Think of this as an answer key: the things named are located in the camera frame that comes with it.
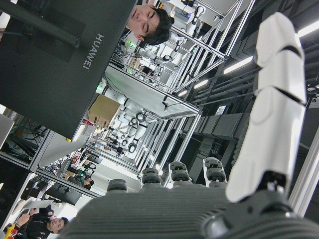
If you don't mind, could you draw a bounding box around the dark-haired person head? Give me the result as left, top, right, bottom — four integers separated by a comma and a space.
126, 5, 175, 46

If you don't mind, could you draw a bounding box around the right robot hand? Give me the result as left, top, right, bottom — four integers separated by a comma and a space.
57, 11, 319, 239

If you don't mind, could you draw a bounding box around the seated person in black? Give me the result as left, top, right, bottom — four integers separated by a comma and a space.
14, 206, 70, 239

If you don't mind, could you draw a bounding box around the aluminium frame beam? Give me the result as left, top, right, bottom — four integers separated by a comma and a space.
288, 129, 319, 218

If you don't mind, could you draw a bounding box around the black monitor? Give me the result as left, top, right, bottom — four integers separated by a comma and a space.
0, 0, 138, 140

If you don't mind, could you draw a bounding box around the silver grey panel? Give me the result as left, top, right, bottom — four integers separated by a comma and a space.
38, 128, 93, 168

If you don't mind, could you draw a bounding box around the ceiling strip light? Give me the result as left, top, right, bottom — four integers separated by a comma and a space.
223, 56, 254, 75
297, 20, 319, 38

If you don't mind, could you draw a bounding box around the cardboard box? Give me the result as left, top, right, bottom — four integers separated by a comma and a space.
87, 94, 122, 130

